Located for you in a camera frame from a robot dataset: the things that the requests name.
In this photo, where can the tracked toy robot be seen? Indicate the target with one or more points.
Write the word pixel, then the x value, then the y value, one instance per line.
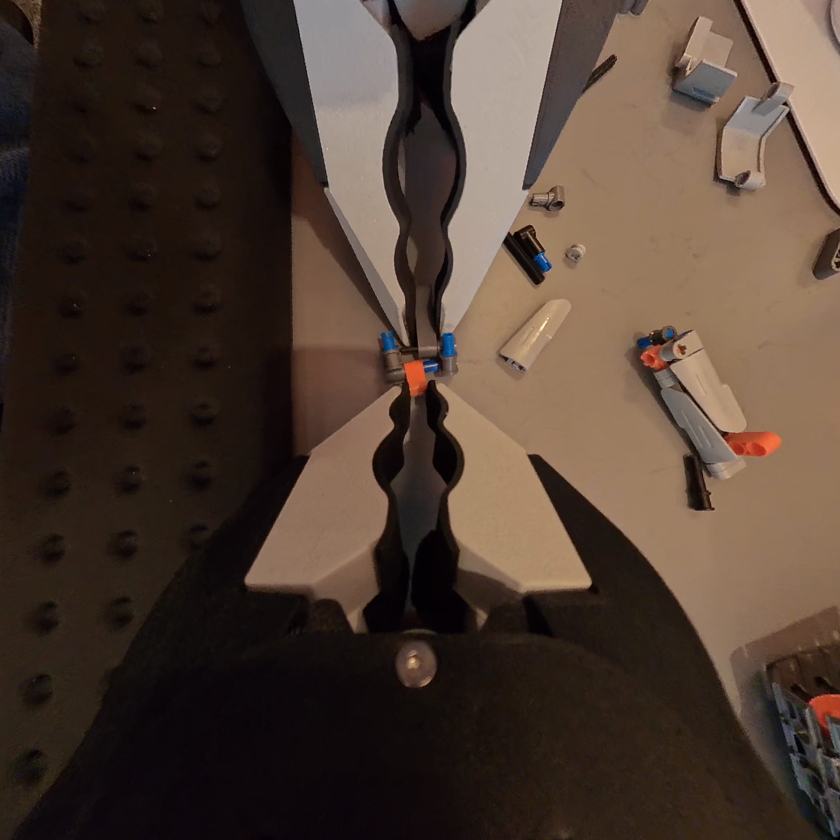
pixel 807 741

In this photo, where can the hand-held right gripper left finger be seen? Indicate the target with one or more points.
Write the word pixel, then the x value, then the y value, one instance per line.
pixel 321 525

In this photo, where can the white pointed panel piece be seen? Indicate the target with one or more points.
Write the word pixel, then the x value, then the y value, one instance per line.
pixel 535 336

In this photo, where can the grey block piece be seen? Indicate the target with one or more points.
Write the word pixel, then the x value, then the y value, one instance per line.
pixel 705 75

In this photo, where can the scattered small black grey pieces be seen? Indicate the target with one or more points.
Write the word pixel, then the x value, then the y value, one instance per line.
pixel 525 253

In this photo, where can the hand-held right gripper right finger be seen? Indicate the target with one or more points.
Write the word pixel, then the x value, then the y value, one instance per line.
pixel 518 525

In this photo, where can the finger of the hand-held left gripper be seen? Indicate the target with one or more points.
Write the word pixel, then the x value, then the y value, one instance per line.
pixel 348 118
pixel 505 118

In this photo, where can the dark grey short beam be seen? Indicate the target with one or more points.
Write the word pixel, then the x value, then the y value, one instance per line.
pixel 828 256

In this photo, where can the grey curved panel piece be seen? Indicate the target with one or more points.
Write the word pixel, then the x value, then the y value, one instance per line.
pixel 745 138

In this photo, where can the white book stand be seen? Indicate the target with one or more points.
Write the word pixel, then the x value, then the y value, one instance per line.
pixel 807 79

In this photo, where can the small grey bush piece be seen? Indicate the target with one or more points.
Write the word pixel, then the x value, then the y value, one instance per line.
pixel 575 253

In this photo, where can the orange connector with blue pins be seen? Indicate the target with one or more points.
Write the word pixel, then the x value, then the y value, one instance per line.
pixel 417 379

